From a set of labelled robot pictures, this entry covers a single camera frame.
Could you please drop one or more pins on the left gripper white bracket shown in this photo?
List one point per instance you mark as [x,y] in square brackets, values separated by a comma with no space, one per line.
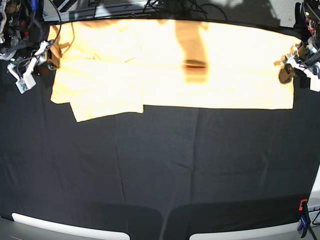
[303,61]

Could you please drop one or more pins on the red blue clamp bottom right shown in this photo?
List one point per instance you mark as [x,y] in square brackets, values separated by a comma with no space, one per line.
[304,218]

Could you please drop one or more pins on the yellow t-shirt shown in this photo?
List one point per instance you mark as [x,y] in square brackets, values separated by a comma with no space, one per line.
[113,66]

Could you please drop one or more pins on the black table cloth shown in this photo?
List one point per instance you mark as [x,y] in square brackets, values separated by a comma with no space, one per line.
[165,174]

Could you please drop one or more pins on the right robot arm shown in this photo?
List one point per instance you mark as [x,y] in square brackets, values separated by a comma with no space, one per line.
[24,42]

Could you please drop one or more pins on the blue clamp top right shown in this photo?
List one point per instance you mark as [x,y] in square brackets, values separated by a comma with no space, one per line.
[299,16]

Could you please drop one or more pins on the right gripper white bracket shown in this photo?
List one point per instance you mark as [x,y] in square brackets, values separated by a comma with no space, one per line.
[23,70]

